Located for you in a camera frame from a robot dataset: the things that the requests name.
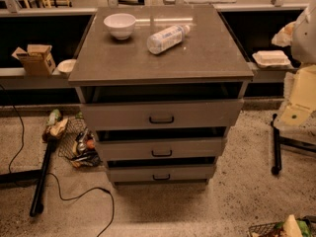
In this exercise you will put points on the grey middle drawer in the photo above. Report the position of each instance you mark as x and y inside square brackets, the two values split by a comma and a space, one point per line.
[161, 148]

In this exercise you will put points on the grey bottom drawer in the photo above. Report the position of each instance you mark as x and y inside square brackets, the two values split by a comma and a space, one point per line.
[183, 173]

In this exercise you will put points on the black right table leg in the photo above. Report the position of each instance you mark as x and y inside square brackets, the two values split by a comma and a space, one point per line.
[276, 168]

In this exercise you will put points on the grey top drawer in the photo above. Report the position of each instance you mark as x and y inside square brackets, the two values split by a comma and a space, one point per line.
[154, 115]

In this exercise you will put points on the open cardboard box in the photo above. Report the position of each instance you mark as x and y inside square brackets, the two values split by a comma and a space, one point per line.
[37, 59]

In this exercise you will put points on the black left table leg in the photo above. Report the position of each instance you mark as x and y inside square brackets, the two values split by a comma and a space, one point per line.
[37, 206]

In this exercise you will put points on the clear plastic water bottle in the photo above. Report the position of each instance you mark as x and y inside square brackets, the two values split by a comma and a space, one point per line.
[167, 38]

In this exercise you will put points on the grey drawer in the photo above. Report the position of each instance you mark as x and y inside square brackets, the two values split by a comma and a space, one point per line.
[183, 173]
[154, 115]
[161, 148]

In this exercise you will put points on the white ceramic bowl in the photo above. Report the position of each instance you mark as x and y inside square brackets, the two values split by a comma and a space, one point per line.
[120, 25]

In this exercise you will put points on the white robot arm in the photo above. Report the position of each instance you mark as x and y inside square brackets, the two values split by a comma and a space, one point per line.
[301, 37]

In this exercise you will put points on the grey drawer cabinet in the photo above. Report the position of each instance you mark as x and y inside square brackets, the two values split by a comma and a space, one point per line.
[206, 66]

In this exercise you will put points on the small white dish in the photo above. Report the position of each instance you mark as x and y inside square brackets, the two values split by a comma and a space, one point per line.
[66, 66]

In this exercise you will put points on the crumpled snack bag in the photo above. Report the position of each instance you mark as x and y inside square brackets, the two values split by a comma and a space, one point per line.
[55, 125]

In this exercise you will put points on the wire basket with utensils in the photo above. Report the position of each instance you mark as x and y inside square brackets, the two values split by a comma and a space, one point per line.
[77, 145]

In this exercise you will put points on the wire basket with food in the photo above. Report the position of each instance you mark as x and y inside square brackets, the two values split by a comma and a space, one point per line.
[292, 227]

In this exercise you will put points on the black table leg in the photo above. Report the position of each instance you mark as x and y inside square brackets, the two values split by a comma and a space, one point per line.
[276, 168]
[37, 206]

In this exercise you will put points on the white foam takeout container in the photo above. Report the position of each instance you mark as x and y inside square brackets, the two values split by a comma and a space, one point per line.
[268, 58]

